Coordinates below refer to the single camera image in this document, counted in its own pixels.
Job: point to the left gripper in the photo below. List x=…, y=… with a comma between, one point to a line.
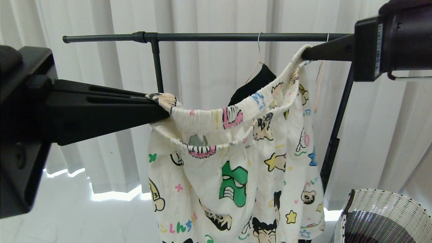
x=23, y=135

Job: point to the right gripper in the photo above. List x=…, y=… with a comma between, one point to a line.
x=405, y=40

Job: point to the pink clothes hanger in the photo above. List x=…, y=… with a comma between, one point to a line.
x=319, y=84
x=258, y=50

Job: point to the cream printed garment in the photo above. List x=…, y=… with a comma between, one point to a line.
x=219, y=162

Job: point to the black t-shirt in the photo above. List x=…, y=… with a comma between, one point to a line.
x=256, y=84

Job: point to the black clothes rack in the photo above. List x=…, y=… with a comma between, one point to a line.
x=219, y=36

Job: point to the white laundry basket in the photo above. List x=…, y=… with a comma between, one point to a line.
x=388, y=209

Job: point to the white curtain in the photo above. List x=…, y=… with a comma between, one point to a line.
x=202, y=67

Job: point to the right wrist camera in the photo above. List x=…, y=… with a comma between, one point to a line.
x=405, y=2

